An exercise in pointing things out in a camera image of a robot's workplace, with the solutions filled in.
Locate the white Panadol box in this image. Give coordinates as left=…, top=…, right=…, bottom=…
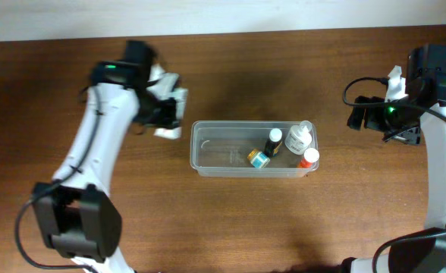
left=154, top=127, right=182, bottom=140

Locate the orange tube white cap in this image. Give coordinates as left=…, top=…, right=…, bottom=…
left=297, top=148, right=320, bottom=168

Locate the white squeeze bottle clear cap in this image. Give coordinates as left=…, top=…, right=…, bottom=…
left=284, top=121, right=313, bottom=155

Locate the gold lid balm jar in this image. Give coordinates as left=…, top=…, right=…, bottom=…
left=247, top=149, right=270, bottom=168

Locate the dark bottle white cap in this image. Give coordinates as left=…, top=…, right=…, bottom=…
left=264, top=128, right=282, bottom=158

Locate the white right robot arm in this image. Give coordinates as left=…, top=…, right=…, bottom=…
left=341, top=44, right=446, bottom=272

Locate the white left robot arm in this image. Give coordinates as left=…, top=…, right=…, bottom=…
left=21, top=40, right=188, bottom=272

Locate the clear plastic container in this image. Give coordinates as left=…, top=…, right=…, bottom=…
left=190, top=121, right=319, bottom=178

